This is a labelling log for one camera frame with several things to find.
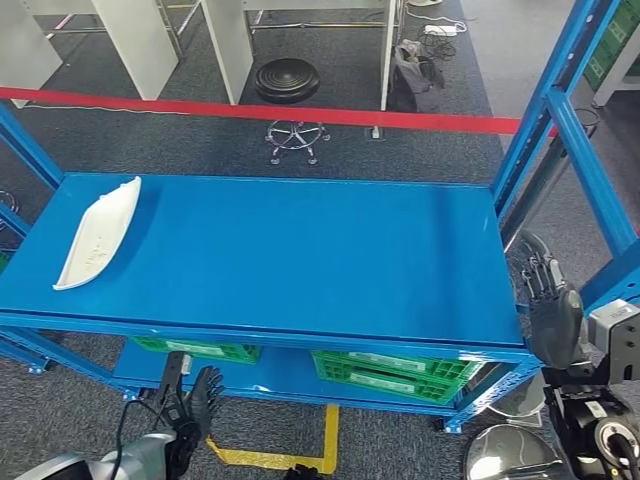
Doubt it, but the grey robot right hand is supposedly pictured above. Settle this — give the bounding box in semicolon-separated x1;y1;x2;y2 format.
519;231;589;370

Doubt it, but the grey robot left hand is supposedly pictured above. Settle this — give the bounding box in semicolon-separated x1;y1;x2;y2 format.
186;366;224;442

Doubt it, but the white plastic shell part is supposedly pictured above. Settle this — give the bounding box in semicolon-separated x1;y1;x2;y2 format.
52;175;143;293

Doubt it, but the blue metal shelf rack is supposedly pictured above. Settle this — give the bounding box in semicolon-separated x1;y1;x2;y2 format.
0;0;640;435

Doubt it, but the green plastic crate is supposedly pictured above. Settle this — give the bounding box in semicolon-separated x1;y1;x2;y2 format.
311;349;485;386
582;0;640;94
325;370;463;407
131;336;262;366

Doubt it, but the black robot foot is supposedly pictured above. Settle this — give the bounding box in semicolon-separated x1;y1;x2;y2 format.
284;464;322;480

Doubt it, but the white table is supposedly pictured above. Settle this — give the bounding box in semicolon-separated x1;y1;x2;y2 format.
592;39;640;109

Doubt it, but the red barrier tape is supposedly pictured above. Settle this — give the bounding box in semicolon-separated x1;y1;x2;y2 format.
0;86;558;138

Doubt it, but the dark backpack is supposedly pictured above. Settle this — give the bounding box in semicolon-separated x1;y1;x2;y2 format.
387;38;446;114

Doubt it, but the black round stool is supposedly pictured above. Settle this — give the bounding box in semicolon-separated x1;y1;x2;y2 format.
254;57;331;167

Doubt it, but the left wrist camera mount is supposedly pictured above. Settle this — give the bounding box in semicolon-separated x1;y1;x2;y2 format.
158;351;193;425

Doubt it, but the dark barrier post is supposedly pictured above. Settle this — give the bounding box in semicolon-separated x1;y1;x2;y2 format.
500;105;601;253

